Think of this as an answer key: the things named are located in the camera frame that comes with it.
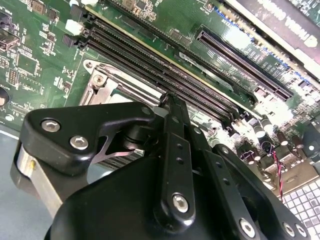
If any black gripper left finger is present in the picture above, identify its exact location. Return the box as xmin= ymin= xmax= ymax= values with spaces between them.
xmin=21 ymin=92 xmax=197 ymax=227

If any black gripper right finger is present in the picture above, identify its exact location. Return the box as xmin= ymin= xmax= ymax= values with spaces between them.
xmin=172 ymin=93 xmax=311 ymax=240

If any metal socket cover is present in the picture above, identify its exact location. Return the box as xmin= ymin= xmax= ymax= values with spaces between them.
xmin=81 ymin=63 xmax=163 ymax=107

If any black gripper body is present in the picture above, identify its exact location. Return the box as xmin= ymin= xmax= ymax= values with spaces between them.
xmin=44 ymin=156 xmax=241 ymax=240

